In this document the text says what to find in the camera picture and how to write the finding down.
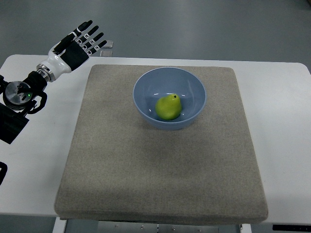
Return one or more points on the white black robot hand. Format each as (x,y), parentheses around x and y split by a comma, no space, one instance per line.
(71,52)

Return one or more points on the green pear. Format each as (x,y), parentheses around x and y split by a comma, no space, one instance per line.
(168,107)

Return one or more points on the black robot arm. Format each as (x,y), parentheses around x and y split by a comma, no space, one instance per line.
(20,98)

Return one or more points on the blue bowl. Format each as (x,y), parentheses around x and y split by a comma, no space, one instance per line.
(160,82)

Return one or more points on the silver floor plate lower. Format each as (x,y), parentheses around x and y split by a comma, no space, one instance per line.
(106,53)

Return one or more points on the silver floor plate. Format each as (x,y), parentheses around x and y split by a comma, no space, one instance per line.
(106,53)
(108,45)

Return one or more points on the silver floor plate upper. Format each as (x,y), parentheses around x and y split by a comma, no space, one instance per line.
(108,45)

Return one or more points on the beige fabric mat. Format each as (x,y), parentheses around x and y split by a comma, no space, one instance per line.
(120,168)

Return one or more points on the metal table frame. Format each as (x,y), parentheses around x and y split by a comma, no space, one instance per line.
(93,226)

